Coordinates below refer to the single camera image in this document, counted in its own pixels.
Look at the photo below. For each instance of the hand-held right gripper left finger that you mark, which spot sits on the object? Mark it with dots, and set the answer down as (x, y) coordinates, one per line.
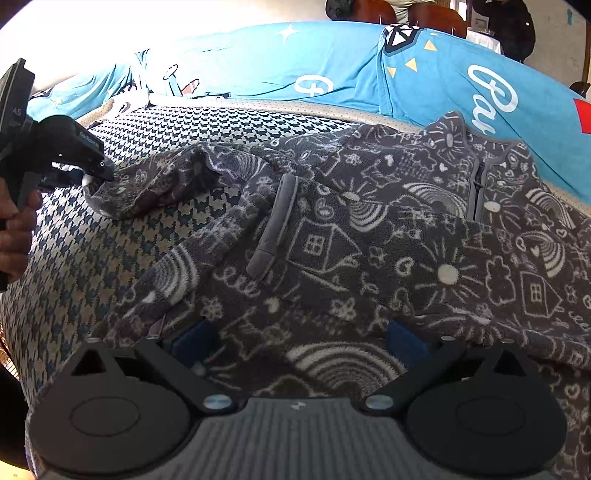
(196, 337)

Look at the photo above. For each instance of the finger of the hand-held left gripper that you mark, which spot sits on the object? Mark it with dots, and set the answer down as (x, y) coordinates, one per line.
(60, 179)
(102, 171)

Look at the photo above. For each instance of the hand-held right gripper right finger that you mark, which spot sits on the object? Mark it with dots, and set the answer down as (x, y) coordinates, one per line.
(406, 339)

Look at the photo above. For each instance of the grey patterned fleece jacket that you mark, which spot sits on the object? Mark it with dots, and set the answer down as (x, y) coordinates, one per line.
(369, 258)

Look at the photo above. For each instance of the person's left hand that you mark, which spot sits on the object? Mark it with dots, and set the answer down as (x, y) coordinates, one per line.
(21, 240)

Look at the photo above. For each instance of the houndstooth bed cover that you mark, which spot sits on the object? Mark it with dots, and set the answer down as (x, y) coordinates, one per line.
(92, 258)

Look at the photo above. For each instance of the blue printed quilt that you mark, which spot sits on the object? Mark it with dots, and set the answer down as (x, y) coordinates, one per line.
(323, 64)

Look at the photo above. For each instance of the round dark chair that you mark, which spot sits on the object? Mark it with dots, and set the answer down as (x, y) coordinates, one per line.
(581, 88)

